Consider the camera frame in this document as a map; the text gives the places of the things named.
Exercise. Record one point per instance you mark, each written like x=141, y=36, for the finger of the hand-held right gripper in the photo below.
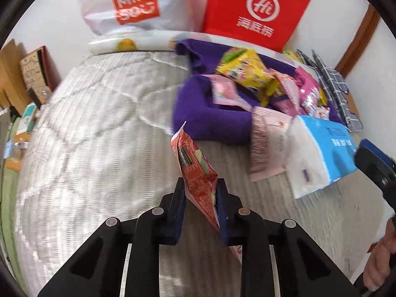
x=374, y=164

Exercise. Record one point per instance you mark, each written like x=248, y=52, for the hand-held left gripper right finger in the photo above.
x=221, y=218

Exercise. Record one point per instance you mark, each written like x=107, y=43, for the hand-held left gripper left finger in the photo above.
x=181, y=218

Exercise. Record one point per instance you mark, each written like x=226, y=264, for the red pink snack packet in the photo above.
x=198, y=173

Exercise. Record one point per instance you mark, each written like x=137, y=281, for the purple fuzzy bed tray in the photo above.
x=201, y=114

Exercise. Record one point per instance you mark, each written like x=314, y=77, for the person's right hand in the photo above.
x=379, y=253

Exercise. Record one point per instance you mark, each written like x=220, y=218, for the blue tissue pack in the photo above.
x=321, y=148

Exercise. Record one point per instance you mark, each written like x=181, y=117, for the red white snack packet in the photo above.
x=314, y=106

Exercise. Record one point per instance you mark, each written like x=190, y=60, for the blue checked cloth brown star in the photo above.
x=337, y=83

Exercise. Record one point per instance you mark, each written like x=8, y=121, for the pale pink snack packet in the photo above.
x=269, y=142

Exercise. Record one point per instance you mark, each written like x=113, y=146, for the magenta snack packet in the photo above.
x=307, y=80

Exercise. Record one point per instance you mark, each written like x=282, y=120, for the pink crimped snack packet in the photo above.
x=286, y=92

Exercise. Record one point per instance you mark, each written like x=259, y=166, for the pink peach snack packet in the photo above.
x=225, y=91

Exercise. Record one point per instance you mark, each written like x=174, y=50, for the yellow chip packet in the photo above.
x=292, y=55

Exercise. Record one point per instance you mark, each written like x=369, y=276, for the yellow snack packet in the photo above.
x=244, y=68

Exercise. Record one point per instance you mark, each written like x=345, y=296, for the white teal box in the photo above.
x=29, y=117

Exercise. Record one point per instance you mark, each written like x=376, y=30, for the red paper bag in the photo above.
x=256, y=6

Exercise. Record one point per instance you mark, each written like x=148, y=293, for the patterned gift box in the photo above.
x=35, y=71

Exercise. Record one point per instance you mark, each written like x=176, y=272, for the white plastic bag orange logo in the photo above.
x=136, y=6

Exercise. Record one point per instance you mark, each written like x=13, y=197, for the wooden door frame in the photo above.
x=359, y=37

